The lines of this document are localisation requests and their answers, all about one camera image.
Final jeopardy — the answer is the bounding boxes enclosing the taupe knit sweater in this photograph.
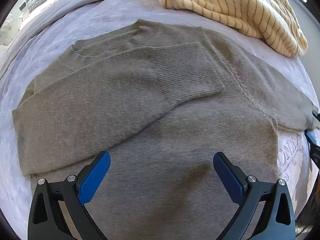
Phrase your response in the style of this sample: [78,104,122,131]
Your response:
[12,20,318,239]

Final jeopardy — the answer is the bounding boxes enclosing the cream striped garment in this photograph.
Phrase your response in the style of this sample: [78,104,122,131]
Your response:
[159,0,308,57]

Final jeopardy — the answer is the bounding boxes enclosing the lavender plush bed blanket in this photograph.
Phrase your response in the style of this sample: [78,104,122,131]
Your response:
[1,0,319,239]

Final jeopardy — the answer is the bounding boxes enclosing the grey folded duvet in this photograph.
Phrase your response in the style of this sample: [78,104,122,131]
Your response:
[1,0,100,76]

